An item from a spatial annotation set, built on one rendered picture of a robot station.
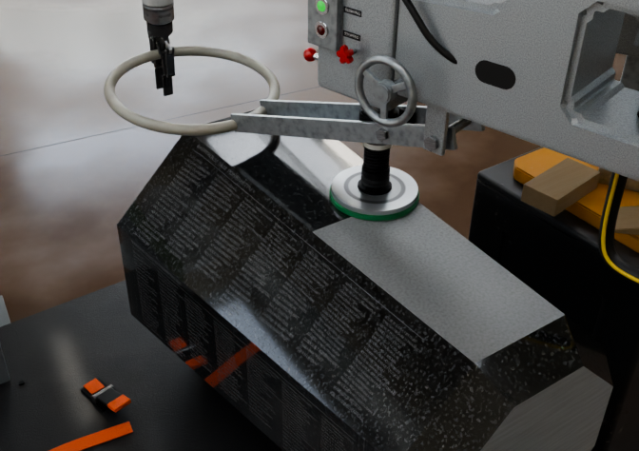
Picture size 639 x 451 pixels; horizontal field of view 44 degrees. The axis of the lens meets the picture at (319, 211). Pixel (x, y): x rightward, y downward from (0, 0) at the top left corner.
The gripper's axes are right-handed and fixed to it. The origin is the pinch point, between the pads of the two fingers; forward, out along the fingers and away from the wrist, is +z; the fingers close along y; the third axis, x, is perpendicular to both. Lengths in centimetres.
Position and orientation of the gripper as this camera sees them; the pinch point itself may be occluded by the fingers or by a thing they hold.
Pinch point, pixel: (164, 82)
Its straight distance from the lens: 253.5
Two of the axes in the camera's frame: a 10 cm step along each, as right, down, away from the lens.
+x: 8.2, -3.1, 4.8
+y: 5.7, 5.2, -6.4
